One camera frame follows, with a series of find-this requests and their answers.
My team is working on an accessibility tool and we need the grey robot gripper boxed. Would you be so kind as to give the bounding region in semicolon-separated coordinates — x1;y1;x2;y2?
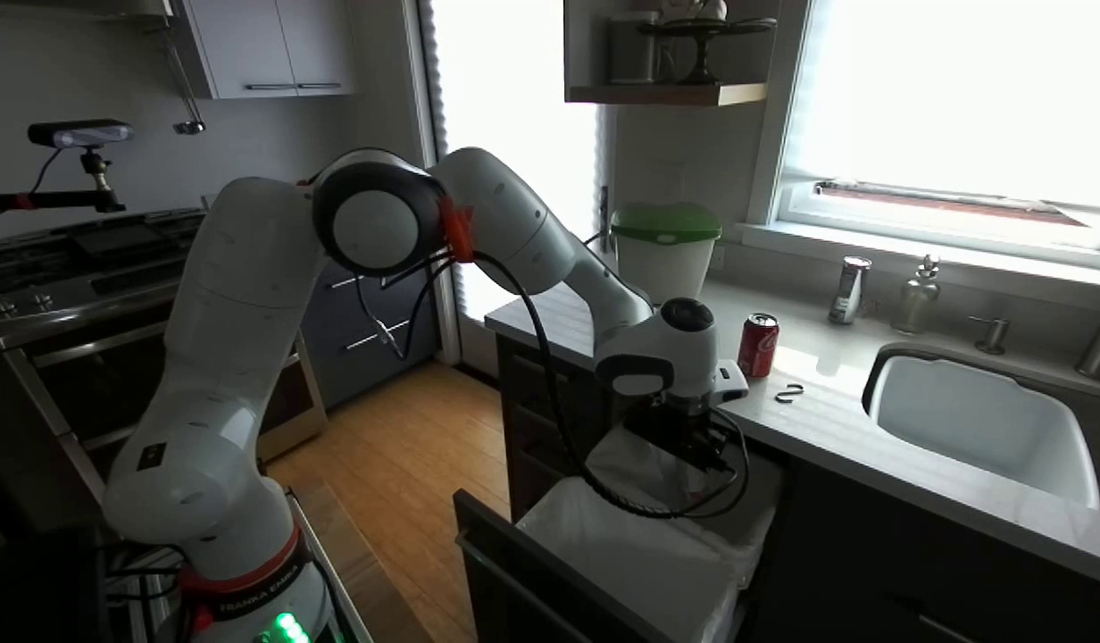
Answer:
625;396;746;483

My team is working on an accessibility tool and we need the white trash bin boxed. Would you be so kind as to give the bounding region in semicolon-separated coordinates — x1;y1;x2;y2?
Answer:
514;474;746;643
581;405;785;580

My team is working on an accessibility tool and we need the red drink can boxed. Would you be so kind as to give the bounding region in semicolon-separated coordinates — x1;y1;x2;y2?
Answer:
737;312;785;388

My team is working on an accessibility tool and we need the dark counter drawer cabinet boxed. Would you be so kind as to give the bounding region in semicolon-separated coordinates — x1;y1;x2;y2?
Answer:
494;316;625;520

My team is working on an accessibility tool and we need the dark pull-out drawer front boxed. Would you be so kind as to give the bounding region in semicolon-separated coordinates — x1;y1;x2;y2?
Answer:
450;487;675;643

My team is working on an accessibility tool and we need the chrome soap dispenser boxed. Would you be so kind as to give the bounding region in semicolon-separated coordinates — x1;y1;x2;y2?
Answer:
825;255;875;330

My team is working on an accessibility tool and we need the white kitchen sink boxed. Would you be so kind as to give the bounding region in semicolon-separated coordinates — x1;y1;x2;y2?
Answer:
857;339;1100;518

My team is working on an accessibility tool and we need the grey lower cabinet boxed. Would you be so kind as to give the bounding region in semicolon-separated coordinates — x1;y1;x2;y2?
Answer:
295;261;446;414

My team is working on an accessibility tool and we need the black gas stove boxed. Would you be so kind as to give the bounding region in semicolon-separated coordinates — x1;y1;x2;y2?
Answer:
0;207;240;511

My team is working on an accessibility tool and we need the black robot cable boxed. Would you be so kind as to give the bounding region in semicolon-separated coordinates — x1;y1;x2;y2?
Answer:
349;244;756;520

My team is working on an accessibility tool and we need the wooden wall shelf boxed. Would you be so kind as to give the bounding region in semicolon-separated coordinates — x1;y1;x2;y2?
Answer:
562;78;770;109

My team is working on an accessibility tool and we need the white upper wall cabinet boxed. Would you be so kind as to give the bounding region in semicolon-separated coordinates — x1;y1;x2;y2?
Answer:
172;0;353;102

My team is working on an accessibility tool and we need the camera on black stand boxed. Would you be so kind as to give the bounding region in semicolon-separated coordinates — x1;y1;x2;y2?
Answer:
0;115;137;221

